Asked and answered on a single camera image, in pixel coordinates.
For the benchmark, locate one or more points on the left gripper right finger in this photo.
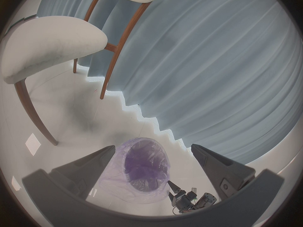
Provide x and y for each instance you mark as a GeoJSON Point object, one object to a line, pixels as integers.
{"type": "Point", "coordinates": [213, 167]}

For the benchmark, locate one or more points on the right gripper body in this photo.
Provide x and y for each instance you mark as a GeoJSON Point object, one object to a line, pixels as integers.
{"type": "Point", "coordinates": [183, 200]}

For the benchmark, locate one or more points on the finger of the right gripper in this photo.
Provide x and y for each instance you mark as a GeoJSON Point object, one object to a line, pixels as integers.
{"type": "Point", "coordinates": [174, 187]}
{"type": "Point", "coordinates": [171, 197]}

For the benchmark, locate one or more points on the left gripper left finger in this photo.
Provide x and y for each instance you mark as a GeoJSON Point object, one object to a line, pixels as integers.
{"type": "Point", "coordinates": [90, 167]}

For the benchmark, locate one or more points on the purple plastic bag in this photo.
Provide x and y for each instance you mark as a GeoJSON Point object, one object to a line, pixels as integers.
{"type": "Point", "coordinates": [142, 155]}

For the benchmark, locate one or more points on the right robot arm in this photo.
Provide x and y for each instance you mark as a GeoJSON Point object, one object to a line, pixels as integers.
{"type": "Point", "coordinates": [207, 198]}

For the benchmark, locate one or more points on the pale blue curtain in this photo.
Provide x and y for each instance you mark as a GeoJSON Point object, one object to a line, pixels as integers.
{"type": "Point", "coordinates": [213, 67]}

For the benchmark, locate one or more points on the white cushioned wooden chair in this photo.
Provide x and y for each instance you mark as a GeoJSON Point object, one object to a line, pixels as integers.
{"type": "Point", "coordinates": [52, 46]}

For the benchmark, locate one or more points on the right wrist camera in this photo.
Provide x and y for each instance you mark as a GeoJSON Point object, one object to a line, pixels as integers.
{"type": "Point", "coordinates": [193, 194]}

